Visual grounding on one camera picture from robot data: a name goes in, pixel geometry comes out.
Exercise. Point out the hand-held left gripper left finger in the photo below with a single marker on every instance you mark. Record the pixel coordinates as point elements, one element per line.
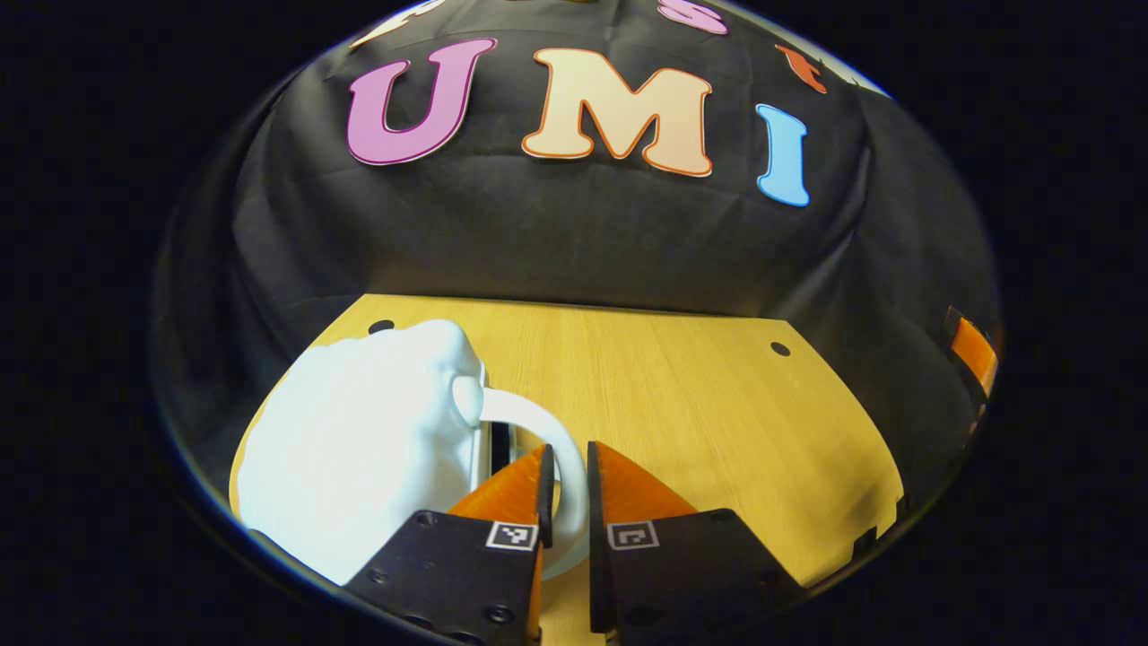
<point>448,574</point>

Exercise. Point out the white quilted suitcase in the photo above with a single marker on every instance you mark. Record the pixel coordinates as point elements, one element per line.
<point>359,440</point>

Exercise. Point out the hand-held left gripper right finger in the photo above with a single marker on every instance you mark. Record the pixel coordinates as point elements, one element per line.
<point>682,574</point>

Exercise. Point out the black backdrop cloth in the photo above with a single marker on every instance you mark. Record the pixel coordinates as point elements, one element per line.
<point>583,242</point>

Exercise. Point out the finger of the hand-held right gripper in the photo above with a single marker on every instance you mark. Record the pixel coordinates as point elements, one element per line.
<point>973,354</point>

